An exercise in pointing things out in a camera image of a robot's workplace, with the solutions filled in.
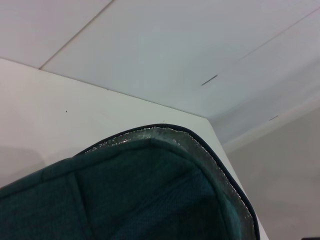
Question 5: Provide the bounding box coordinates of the dark green lunch bag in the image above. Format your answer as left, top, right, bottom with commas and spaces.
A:
0, 123, 261, 240

